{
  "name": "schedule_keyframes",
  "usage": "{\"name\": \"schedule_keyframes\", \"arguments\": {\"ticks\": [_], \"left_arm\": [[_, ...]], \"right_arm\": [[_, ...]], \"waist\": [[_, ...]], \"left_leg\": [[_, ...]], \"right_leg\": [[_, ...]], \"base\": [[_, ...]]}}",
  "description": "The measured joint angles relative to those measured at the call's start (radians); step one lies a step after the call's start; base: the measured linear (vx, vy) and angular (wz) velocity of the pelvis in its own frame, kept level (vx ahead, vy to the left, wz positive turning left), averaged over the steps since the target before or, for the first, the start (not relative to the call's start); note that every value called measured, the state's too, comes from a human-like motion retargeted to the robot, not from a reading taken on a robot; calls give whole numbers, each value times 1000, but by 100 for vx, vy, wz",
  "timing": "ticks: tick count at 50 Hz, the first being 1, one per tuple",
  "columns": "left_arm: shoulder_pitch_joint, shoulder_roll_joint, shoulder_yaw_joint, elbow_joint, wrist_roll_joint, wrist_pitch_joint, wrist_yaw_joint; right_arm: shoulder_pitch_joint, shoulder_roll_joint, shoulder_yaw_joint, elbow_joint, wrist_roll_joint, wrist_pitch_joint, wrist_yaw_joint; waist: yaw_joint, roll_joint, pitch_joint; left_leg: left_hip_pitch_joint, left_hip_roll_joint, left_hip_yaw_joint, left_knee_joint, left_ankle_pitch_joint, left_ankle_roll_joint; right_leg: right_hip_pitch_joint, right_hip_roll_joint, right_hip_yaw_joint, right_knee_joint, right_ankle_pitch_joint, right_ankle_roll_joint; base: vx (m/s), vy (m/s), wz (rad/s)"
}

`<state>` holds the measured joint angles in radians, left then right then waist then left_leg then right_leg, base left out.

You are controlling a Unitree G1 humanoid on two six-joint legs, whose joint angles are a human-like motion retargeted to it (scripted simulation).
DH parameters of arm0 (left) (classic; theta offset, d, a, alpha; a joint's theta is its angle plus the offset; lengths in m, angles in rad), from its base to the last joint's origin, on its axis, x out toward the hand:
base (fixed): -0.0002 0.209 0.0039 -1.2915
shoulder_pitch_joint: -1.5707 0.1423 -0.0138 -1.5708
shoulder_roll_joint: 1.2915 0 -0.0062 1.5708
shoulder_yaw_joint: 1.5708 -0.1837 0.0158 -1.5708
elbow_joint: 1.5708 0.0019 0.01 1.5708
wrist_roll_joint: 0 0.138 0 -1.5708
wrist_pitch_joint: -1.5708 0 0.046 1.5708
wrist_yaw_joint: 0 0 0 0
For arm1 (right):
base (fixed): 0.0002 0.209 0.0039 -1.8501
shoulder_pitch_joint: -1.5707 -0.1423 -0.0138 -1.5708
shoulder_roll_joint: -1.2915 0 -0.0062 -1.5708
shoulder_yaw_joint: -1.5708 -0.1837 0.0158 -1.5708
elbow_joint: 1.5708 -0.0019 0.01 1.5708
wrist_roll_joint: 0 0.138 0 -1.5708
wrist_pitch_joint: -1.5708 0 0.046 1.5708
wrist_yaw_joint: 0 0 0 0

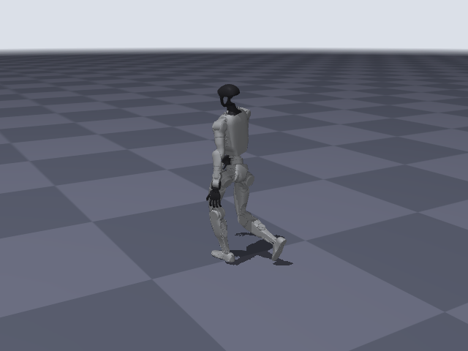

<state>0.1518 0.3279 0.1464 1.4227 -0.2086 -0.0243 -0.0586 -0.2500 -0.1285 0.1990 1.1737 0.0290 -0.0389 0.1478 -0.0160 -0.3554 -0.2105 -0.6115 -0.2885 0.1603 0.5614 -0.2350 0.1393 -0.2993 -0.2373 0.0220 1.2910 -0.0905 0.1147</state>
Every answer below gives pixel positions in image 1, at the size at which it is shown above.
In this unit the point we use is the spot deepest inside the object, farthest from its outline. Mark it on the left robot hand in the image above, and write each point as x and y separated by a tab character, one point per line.
214	196

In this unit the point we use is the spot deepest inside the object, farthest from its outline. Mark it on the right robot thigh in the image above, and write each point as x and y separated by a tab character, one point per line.
241	195

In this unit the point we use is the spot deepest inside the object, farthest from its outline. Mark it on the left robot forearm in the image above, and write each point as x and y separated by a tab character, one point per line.
217	176

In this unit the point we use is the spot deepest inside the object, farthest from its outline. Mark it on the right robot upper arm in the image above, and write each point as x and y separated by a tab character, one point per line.
248	112

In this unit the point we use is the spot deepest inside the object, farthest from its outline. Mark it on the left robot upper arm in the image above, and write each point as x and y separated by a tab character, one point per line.
219	127

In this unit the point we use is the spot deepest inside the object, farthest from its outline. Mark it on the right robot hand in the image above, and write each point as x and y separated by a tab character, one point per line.
226	161

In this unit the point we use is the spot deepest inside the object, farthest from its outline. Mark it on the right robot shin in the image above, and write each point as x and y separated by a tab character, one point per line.
256	227

